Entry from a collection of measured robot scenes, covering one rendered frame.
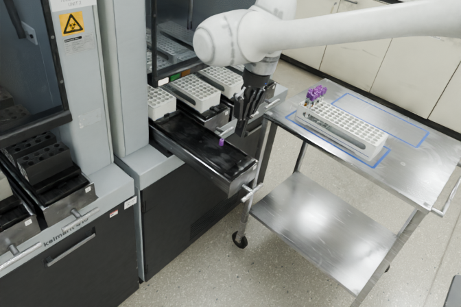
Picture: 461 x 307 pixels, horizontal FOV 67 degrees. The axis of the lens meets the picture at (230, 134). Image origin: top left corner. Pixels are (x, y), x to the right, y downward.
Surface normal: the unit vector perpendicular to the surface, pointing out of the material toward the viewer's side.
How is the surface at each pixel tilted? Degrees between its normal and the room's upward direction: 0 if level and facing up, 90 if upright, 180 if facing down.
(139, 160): 0
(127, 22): 90
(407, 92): 90
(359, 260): 0
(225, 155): 0
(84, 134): 90
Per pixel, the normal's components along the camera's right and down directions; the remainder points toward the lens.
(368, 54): -0.65, 0.40
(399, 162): 0.12, -0.78
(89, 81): 0.75, 0.48
